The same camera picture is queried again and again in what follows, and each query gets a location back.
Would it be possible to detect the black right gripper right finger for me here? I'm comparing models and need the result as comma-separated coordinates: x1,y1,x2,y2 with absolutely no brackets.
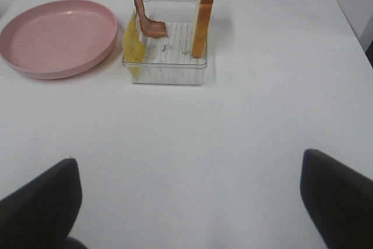
300,149,372,248

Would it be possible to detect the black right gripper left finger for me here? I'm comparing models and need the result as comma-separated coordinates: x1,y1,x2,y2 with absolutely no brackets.
1,158,83,248

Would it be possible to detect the pink round plate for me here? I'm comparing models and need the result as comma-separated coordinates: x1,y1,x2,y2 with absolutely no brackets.
1,0,118,79

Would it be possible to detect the yellow cheese slice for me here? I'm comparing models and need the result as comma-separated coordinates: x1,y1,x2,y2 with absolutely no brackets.
122,9,146,64

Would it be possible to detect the clear right plastic tray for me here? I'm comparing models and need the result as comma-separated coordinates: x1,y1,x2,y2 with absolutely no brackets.
122,0,207,85

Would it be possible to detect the upright bread slice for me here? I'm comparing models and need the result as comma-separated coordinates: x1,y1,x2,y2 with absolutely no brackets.
191,0,214,58

